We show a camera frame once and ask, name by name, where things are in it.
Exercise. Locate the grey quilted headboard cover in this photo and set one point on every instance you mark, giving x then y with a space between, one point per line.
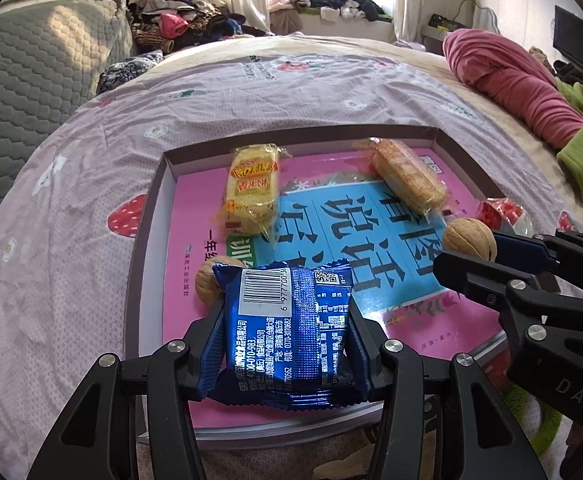
31 85

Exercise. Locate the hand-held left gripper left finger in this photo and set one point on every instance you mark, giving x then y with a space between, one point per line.
194 355

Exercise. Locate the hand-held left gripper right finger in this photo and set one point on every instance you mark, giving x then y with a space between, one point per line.
371 355

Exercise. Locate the yellow snack cake packet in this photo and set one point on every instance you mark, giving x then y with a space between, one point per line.
251 190

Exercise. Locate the walnut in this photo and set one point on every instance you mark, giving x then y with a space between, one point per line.
466 240
205 280

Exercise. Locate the beige stocking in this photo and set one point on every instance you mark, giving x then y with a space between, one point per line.
346 462

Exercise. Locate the pink strawberry print bedsheet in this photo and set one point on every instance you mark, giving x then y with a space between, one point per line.
71 260

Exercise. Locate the pink printed box tray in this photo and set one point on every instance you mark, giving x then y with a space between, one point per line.
196 210

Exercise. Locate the blue snack packet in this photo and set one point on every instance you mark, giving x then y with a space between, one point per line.
281 330

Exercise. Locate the tan cloth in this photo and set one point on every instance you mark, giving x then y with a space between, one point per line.
541 56

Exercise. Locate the white desk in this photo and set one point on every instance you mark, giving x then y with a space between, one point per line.
434 40

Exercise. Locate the pile of clothes on bed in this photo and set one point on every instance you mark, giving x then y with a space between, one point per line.
186 20

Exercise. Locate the dark floral cloth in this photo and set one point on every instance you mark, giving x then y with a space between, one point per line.
129 72

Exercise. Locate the black bag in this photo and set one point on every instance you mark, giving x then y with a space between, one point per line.
446 22

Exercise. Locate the red and white snack packet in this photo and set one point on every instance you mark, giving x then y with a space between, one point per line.
501 212

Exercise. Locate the rolled pink blanket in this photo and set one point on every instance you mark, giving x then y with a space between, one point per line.
511 85

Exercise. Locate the orange biscuit packet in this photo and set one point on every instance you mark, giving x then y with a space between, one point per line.
406 175

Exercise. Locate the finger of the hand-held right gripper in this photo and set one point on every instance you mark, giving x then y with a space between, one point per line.
521 250
471 272

